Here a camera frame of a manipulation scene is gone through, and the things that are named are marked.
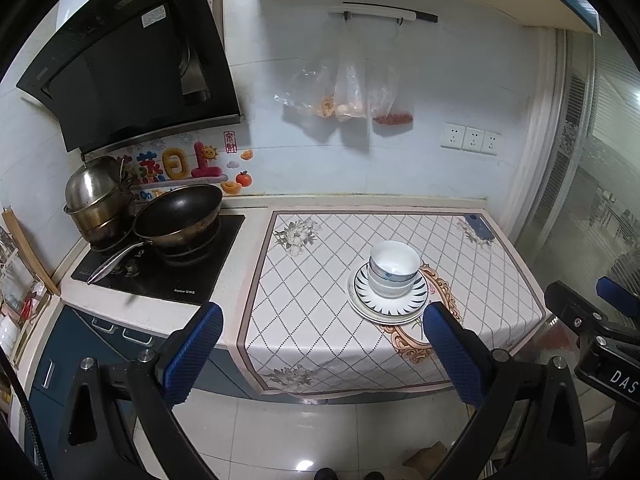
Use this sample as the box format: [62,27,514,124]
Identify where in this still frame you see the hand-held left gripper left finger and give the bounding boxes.
[57,301,224,480]

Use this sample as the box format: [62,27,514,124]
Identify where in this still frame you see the cluttered side shelf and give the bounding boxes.
[0,230,51,361]

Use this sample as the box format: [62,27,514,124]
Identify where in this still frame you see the black glass cooktop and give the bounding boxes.
[70,214,247,306]

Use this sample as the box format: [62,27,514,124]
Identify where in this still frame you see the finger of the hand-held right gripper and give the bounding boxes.
[544,281,610,347]
[596,276,640,322]

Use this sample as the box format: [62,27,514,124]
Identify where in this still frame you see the brown cardboard piece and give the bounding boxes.
[402,441,448,468]

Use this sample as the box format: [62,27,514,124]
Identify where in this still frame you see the blue kitchen cabinet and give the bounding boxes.
[22,305,331,441]

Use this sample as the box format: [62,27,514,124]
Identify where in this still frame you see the black wok steel handle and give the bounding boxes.
[87,184,224,286]

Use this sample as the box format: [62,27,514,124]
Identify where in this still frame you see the black cable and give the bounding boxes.
[0,350,53,480]

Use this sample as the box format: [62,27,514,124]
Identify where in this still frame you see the plastic bag pale contents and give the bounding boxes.
[334,57,369,123]

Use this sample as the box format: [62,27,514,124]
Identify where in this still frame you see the blue rectangular object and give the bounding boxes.
[467,214,493,242]

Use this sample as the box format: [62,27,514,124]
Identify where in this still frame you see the plastic bag red contents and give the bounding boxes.
[369,65,415,128]

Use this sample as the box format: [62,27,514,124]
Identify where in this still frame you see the floral checked tablecloth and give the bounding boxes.
[236,210,548,396]

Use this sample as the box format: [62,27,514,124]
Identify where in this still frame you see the wooden cutting board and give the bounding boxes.
[1,207,62,296]

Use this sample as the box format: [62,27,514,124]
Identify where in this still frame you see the steel steamer pot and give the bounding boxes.
[63,195,139,250]

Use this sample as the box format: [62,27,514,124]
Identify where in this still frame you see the black range hood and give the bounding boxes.
[16,0,246,155]

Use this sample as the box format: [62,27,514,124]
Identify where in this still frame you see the colourful letter wall sticker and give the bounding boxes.
[112,132,257,200]

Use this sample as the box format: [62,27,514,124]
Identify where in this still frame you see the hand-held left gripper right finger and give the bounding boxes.
[422,301,588,480]

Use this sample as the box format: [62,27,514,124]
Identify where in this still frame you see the white wall hook rail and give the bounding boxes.
[329,2,438,26]

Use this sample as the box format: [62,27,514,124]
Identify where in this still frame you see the plastic bag orange contents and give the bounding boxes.
[273,67,337,121]

